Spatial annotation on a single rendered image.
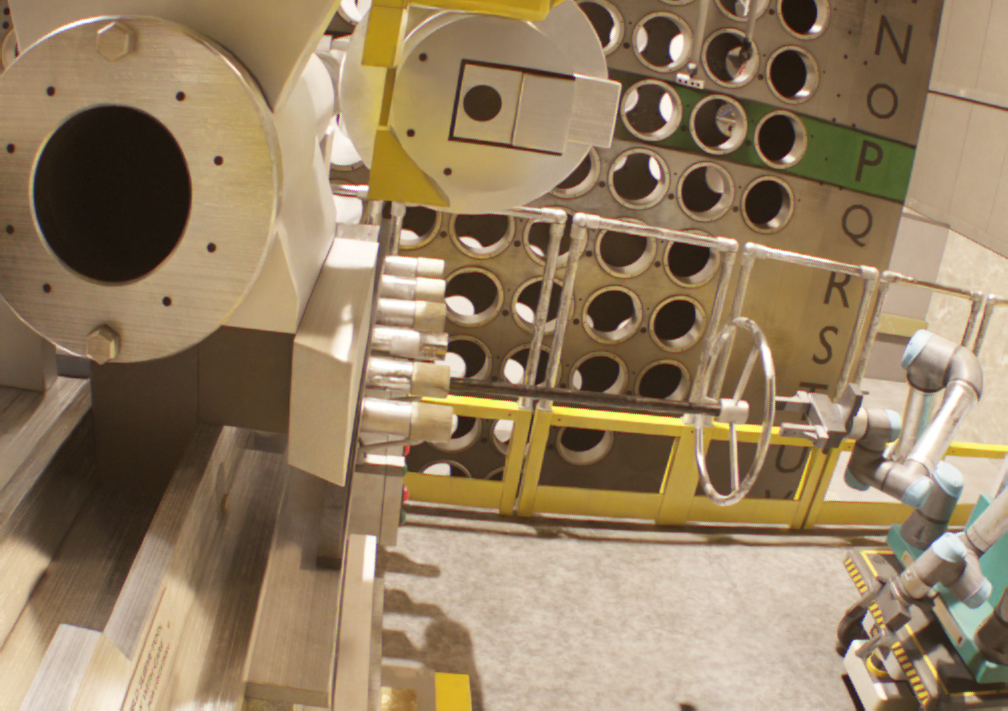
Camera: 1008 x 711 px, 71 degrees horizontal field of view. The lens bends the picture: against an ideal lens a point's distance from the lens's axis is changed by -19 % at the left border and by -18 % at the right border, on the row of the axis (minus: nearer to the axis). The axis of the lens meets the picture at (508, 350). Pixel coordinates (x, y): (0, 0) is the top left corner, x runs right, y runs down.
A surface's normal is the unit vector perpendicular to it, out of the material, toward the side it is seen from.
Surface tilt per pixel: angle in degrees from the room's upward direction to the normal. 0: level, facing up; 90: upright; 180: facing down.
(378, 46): 90
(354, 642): 0
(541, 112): 90
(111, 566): 0
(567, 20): 90
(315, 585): 0
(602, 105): 90
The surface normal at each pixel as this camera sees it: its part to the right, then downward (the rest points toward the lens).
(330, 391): -0.37, 0.29
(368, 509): 0.09, 0.38
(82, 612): 0.16, -0.92
